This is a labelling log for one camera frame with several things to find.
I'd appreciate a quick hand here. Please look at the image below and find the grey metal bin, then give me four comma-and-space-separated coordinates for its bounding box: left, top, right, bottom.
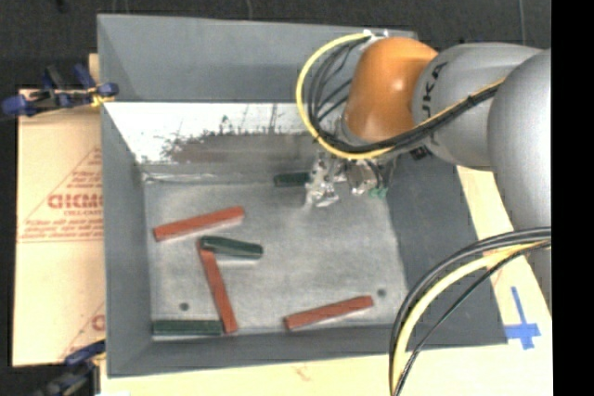
96, 13, 508, 377

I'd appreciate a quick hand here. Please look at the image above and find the dark green flat block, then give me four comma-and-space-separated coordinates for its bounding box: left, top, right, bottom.
150, 319, 225, 337
199, 235, 265, 260
272, 171, 313, 188

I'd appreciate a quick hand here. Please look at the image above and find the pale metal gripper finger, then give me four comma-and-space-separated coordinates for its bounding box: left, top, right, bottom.
309, 160, 333, 187
303, 184, 342, 209

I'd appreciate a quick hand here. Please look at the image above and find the brown cardboard board red print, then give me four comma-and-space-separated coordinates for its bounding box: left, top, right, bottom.
11, 87, 109, 368

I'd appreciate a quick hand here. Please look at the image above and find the red-brown flat block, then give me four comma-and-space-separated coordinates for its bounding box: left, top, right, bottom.
152, 205, 246, 243
196, 239, 239, 336
282, 294, 375, 333

